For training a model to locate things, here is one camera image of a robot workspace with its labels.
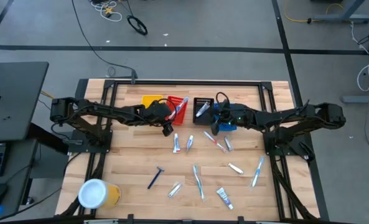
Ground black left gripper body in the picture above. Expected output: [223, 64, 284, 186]
[142, 101, 173, 127]

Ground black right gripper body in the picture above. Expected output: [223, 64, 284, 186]
[217, 104, 238, 127]

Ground red white toothbrush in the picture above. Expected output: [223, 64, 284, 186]
[202, 130, 228, 154]

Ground white toothpaste tube red print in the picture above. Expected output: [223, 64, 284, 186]
[172, 133, 182, 154]

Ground clear plastic packet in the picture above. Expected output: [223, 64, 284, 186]
[223, 136, 235, 152]

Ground white grey toothpaste tube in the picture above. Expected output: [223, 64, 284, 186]
[195, 101, 211, 118]

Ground small white blue tube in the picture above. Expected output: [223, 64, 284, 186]
[185, 134, 195, 154]

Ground white blue toothbrush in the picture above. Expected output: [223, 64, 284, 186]
[166, 96, 190, 121]

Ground green toothbrush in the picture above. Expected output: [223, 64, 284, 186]
[192, 164, 206, 201]

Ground small silver tube bottom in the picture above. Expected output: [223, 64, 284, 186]
[167, 181, 183, 199]

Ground toothpaste tube purple print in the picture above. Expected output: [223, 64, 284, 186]
[215, 187, 235, 210]

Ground blue plastic basket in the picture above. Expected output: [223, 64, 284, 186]
[213, 102, 238, 132]

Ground yellow plastic basket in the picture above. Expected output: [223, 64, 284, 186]
[141, 95, 164, 110]

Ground black plastic basket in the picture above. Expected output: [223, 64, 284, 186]
[192, 96, 215, 126]

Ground red plastic basket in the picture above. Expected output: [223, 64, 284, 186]
[166, 95, 189, 126]

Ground yellow container with white lid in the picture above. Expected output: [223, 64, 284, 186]
[77, 178, 122, 210]

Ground grey desk foot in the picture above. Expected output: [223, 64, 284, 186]
[341, 93, 369, 104]
[311, 0, 369, 24]

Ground dark grey desk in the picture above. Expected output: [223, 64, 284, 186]
[0, 61, 50, 142]

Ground dark desk with keyboard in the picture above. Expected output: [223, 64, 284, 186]
[0, 139, 39, 218]

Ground black right camera cable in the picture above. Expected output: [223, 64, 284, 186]
[215, 91, 231, 108]

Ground black camera cable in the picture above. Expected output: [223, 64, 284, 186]
[157, 98, 178, 126]
[215, 91, 231, 108]

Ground black left camera cable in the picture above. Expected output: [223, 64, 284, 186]
[157, 98, 178, 126]

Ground black aluminium table frame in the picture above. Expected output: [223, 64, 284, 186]
[75, 78, 322, 222]

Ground black cable coil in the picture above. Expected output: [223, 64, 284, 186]
[126, 15, 149, 36]

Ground long black floor cable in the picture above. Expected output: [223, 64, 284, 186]
[71, 0, 135, 74]

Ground yellow floor cable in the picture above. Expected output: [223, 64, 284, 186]
[283, 2, 343, 24]

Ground white cable bundle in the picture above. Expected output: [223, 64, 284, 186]
[90, 0, 123, 22]

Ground white floor cable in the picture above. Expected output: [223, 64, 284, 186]
[350, 21, 369, 93]

